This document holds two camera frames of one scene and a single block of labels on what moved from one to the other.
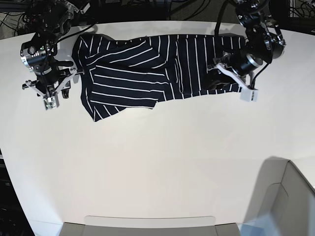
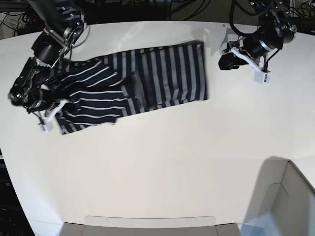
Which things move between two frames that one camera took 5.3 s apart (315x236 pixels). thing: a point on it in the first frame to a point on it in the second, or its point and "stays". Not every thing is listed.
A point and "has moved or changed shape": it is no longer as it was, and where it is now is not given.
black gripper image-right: (237, 66) to (254, 46)
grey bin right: (281, 191) stays
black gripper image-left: (50, 81) to (23, 94)
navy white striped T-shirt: (117, 73) has moved or changed shape
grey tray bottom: (149, 225) stays
